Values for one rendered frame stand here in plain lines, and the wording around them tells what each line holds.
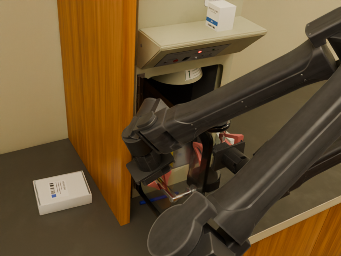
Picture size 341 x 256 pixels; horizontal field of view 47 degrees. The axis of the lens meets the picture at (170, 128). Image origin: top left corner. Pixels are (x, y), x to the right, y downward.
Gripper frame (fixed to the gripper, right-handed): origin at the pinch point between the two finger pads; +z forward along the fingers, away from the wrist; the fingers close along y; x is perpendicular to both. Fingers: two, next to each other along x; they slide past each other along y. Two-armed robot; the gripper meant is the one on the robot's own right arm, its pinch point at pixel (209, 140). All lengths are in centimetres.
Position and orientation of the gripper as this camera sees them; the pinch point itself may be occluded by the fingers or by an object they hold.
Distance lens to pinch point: 114.5
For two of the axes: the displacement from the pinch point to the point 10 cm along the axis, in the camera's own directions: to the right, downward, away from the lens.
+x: -0.4, 8.5, 5.2
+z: -5.3, -4.6, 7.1
